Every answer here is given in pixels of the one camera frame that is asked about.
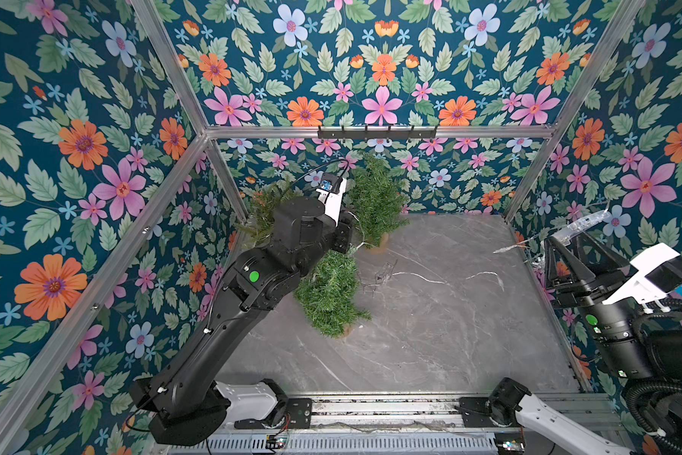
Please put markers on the clear battery box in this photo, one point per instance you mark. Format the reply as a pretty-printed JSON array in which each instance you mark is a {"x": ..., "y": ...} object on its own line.
[{"x": 585, "y": 223}]

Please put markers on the dark green tree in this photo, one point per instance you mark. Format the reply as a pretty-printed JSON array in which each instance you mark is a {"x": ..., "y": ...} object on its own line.
[
  {"x": 375, "y": 202},
  {"x": 327, "y": 295}
]

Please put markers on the thin wire string light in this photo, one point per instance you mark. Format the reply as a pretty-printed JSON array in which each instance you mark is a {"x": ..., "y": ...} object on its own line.
[{"x": 460, "y": 251}]

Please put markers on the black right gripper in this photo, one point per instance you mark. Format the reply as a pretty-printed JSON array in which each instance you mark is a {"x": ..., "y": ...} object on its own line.
[{"x": 572, "y": 293}]

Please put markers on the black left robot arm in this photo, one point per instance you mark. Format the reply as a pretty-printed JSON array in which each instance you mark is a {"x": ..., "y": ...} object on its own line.
[{"x": 187, "y": 401}]

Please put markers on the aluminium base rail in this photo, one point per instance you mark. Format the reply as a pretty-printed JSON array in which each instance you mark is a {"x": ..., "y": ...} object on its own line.
[{"x": 383, "y": 423}]

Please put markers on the black hook rail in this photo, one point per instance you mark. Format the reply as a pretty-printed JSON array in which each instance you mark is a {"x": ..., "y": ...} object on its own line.
[{"x": 399, "y": 133}]

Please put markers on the light green fern christmas tree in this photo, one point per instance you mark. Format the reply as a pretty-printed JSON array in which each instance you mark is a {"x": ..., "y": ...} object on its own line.
[{"x": 261, "y": 206}]

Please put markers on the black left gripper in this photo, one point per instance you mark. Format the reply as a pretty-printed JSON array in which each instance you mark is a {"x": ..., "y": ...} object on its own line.
[{"x": 344, "y": 238}]

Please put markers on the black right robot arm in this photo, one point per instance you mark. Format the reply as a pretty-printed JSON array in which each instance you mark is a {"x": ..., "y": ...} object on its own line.
[{"x": 633, "y": 310}]

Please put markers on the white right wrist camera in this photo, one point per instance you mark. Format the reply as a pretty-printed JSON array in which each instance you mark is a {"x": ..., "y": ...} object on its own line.
[{"x": 658, "y": 275}]

